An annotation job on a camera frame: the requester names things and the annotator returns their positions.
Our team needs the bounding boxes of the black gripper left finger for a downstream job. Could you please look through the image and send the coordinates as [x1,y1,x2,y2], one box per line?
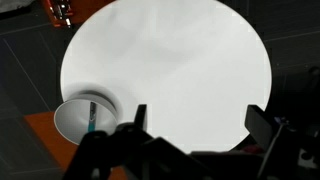
[134,104,148,131]

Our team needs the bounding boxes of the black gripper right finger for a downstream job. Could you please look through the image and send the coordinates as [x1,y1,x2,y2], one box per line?
[244,104,279,149]

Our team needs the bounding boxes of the black marker with teal cap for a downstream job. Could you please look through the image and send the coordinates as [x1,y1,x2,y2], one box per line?
[87,101,98,133]

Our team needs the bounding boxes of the white bowl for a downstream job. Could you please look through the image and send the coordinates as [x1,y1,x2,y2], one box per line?
[53,92,120,146]

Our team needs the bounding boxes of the orange handled clamp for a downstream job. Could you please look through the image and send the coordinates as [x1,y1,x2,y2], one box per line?
[42,0,75,28]

